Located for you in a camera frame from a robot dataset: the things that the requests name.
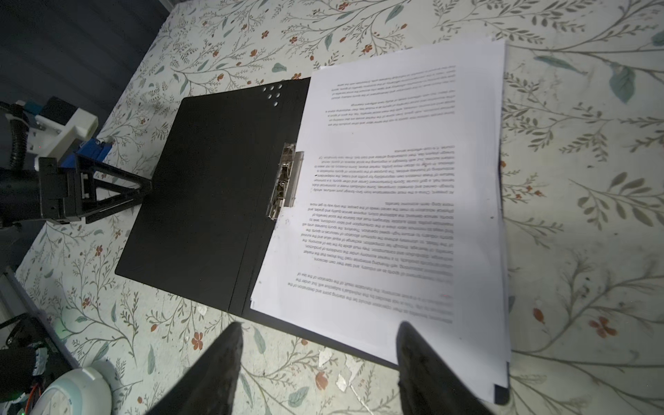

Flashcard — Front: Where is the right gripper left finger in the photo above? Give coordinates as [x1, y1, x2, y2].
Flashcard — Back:
[148, 323, 243, 414]

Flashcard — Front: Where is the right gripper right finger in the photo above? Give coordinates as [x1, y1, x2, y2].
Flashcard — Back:
[396, 322, 490, 415]

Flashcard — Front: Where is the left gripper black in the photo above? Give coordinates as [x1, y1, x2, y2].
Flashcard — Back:
[37, 155, 152, 224]

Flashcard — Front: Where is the blue folder black inside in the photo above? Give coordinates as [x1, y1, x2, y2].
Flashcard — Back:
[113, 76, 512, 406]

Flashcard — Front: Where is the metal folder lever clip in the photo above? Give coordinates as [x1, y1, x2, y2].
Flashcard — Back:
[266, 144, 304, 221]

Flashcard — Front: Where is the white printed paper stack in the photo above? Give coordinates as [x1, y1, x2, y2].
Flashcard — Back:
[251, 38, 510, 402]

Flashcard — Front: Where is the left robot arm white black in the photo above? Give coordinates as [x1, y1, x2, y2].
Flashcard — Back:
[1, 97, 152, 228]

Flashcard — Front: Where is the blue stapler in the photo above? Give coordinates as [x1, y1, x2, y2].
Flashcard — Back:
[59, 138, 112, 169]

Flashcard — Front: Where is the mint alarm clock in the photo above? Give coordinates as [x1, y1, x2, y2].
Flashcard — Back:
[27, 368, 112, 415]

